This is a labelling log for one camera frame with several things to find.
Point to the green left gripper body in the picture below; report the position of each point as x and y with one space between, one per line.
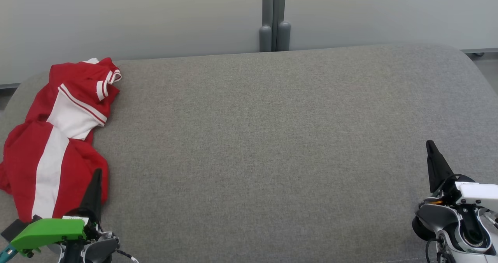
50 230

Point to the grey partition post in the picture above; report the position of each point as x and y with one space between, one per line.
283 35
265 37

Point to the red shorts with white stripe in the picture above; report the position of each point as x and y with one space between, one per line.
23 158

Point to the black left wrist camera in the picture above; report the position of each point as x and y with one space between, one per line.
17 228

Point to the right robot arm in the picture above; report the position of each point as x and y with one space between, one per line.
435 216

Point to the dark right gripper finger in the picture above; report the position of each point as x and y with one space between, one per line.
437 169

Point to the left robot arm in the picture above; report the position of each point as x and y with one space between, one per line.
97 251

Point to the grey partition base rail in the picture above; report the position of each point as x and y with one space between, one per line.
482 51
7 86

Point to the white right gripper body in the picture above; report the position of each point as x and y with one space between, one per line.
478 195

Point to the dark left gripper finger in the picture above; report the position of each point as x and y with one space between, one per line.
94 197

